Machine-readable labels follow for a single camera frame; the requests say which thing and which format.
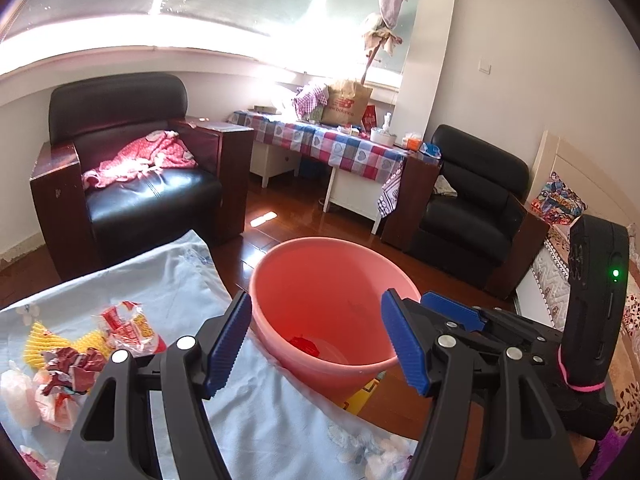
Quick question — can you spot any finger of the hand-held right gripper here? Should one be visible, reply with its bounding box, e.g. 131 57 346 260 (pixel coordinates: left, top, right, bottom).
420 291 566 361

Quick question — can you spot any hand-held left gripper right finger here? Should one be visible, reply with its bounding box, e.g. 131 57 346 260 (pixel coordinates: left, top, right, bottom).
380 288 583 480

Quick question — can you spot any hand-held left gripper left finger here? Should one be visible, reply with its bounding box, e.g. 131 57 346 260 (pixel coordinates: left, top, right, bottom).
56 290 253 480

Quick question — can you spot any red white snack wrapper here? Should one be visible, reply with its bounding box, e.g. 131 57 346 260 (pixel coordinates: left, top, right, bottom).
90 301 168 358

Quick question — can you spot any pink plastic basin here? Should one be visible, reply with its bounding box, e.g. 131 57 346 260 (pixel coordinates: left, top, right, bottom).
248 237 422 401

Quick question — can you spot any translucent white plastic bag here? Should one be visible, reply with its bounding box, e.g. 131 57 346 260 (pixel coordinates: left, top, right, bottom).
0 360 41 428

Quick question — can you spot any pink white wrapper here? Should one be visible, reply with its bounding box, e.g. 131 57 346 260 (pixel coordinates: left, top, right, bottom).
20 445 61 478

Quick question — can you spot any white quilted bedspread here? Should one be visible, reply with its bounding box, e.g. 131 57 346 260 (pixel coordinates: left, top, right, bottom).
515 225 571 331

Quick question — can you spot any yellow box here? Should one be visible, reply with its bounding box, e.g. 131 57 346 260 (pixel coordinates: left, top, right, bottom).
342 377 386 416

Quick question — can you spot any small red wrapper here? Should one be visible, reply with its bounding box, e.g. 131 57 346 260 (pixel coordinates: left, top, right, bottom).
290 335 321 357

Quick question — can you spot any colourful cartoon pillow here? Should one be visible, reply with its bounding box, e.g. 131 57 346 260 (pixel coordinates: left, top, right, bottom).
530 171 588 226

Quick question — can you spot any low black leather armchair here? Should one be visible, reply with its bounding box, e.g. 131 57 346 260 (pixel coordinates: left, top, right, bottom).
382 124 551 301

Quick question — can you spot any light blue floral cloth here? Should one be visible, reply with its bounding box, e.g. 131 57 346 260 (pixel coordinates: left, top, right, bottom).
0 230 418 480

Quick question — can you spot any brown floral blanket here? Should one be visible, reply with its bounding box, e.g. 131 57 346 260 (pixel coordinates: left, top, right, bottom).
607 225 640 436

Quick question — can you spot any cream bed headboard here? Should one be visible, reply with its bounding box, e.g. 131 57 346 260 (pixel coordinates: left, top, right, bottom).
530 130 640 233

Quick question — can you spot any crumpled dark red wrapper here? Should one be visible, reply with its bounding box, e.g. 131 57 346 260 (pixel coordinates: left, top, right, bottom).
32 347 108 396

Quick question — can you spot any white desk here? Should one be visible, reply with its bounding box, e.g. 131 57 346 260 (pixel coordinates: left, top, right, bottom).
248 140 383 235

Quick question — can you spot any wide black leather armchair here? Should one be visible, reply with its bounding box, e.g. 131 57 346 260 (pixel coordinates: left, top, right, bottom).
29 72 256 281

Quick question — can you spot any checkered heart tablecloth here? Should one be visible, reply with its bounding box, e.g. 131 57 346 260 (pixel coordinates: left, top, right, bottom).
227 110 408 218

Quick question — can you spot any pink dotted garment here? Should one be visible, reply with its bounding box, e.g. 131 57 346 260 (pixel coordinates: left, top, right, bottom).
81 130 198 191

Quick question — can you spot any brown paper shopping bag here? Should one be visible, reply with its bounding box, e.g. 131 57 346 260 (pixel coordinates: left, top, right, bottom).
320 80 373 127

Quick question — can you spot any pink plaid garment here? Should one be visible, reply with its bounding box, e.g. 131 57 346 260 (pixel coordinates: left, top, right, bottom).
292 81 331 118

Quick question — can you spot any wooden coat stand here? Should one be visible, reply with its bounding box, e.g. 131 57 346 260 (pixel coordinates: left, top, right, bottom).
360 35 396 86

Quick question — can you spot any beige garment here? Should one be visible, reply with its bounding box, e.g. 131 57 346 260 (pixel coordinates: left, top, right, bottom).
361 12 403 58

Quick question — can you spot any pink towel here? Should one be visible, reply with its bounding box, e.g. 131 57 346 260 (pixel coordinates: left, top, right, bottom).
377 0 408 31

